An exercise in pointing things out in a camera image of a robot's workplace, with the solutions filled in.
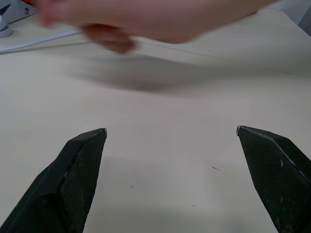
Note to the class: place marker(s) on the white grey device base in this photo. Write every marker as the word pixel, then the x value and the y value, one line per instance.
pixel 11 14

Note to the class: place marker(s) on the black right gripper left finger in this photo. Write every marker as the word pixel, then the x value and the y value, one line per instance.
pixel 60 184

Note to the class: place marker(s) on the person's bare hand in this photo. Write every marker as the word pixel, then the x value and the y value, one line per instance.
pixel 155 19

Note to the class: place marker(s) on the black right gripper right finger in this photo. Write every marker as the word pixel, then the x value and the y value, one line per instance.
pixel 274 174

